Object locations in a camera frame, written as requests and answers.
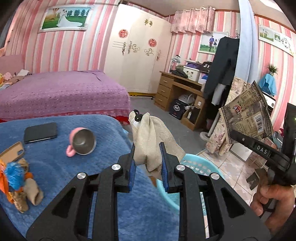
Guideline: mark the framed wedding photo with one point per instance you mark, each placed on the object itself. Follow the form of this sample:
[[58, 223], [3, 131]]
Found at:
[[67, 17]]

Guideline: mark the wooden desk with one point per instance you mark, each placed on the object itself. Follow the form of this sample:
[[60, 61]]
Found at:
[[173, 87]]

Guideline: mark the orange snack wrapper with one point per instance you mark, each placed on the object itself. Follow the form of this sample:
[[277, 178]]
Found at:
[[5, 188]]

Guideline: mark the framed couple photo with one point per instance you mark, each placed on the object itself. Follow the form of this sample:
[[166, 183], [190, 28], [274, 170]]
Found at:
[[209, 42]]

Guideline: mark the black bag under desk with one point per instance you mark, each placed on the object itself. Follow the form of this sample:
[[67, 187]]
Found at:
[[177, 109]]

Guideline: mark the black hanging jacket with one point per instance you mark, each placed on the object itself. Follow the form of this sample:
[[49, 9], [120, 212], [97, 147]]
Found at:
[[221, 75]]

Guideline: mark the light blue trash basket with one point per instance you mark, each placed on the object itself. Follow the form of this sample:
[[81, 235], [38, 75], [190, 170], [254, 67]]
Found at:
[[184, 180]]

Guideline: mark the blue quilted blanket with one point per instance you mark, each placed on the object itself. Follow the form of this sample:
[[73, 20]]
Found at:
[[142, 214]]

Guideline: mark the tan phone case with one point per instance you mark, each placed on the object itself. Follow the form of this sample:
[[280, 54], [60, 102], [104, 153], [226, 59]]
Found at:
[[13, 153]]

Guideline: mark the blue plastic bag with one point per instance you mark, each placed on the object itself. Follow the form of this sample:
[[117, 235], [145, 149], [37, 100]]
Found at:
[[14, 173]]

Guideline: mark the beige cloth pouch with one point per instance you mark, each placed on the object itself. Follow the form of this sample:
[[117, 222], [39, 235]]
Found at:
[[147, 134]]

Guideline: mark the floral curtain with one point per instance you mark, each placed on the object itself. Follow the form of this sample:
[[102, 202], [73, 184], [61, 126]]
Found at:
[[217, 142]]

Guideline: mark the black white cabinet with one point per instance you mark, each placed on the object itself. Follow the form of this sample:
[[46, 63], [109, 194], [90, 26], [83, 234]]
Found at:
[[270, 102]]

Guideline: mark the pink steel mug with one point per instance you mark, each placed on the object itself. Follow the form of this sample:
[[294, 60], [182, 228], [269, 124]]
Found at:
[[82, 142]]

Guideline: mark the blue cloth covered item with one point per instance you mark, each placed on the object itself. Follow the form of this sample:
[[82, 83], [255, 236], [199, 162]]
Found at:
[[267, 84]]

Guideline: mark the black white snack bag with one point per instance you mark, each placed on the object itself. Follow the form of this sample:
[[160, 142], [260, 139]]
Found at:
[[247, 114]]

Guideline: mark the black phone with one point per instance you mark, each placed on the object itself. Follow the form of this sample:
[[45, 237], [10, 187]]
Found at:
[[40, 132]]

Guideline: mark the pink window valance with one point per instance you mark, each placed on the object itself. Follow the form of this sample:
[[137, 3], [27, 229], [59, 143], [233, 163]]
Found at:
[[194, 20]]

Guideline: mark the brown paper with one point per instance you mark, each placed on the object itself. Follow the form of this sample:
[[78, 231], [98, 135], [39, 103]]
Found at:
[[29, 192]]

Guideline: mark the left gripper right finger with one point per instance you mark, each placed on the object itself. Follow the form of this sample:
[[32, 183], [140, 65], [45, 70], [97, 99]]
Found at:
[[227, 216]]

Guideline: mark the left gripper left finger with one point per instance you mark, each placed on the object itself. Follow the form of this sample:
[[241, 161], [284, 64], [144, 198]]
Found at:
[[86, 208]]

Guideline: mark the bed with purple cover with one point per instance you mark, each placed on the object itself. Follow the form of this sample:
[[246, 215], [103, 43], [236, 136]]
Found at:
[[65, 93]]

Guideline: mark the white storage box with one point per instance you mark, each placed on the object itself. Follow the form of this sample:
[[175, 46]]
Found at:
[[192, 73]]

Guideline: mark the white wardrobe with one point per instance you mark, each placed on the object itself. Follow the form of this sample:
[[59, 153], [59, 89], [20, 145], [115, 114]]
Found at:
[[137, 50]]

